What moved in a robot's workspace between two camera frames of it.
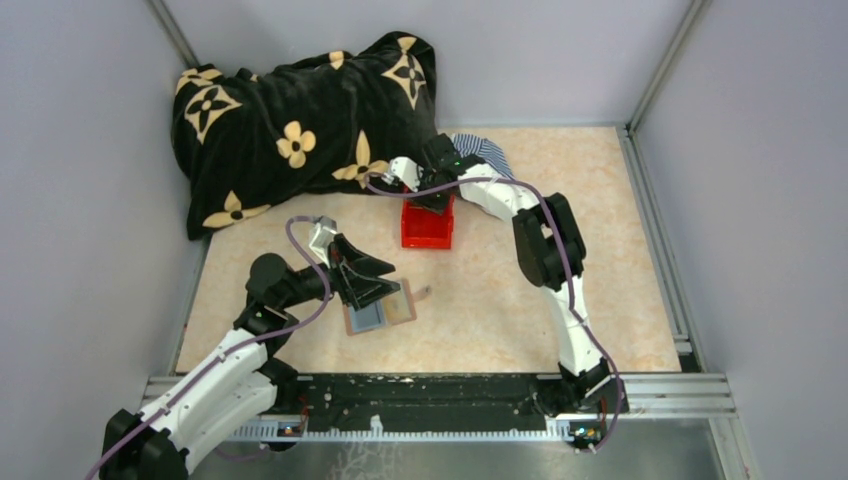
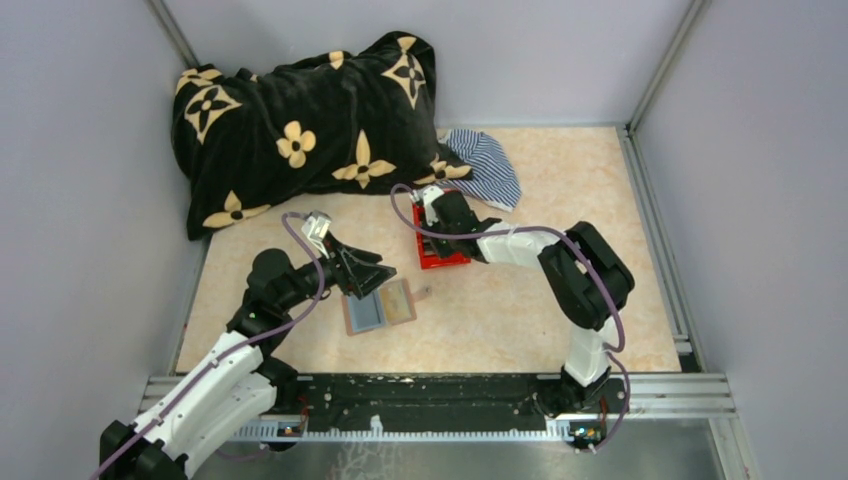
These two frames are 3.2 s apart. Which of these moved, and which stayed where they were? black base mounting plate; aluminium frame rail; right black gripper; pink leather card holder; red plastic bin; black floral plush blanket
Moved: right black gripper; red plastic bin
Stayed: aluminium frame rail; black floral plush blanket; black base mounting plate; pink leather card holder
